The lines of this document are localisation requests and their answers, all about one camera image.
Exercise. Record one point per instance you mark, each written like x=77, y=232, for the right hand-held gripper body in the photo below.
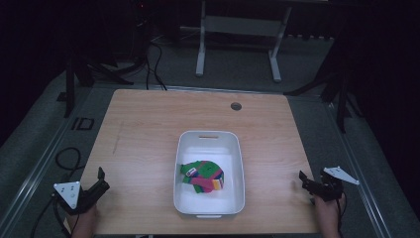
x=328, y=189

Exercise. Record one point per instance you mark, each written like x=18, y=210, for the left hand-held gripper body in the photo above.
x=70, y=193

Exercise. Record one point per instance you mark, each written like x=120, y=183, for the person's right hand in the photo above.
x=327, y=214

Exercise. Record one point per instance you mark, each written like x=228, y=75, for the person's left hand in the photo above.
x=84, y=223

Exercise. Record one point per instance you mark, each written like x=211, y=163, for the black tripod stand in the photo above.
x=82, y=74
x=341, y=99

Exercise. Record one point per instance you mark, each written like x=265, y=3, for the white plastic bin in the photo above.
x=211, y=205

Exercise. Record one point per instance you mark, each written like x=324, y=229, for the grey table grommet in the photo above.
x=236, y=106

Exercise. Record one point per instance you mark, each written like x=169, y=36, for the colourful striped socks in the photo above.
x=204, y=175

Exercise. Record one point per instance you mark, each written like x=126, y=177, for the white metal stand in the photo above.
x=242, y=25

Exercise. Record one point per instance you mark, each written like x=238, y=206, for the metal floor rail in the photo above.
x=36, y=170
x=358, y=172

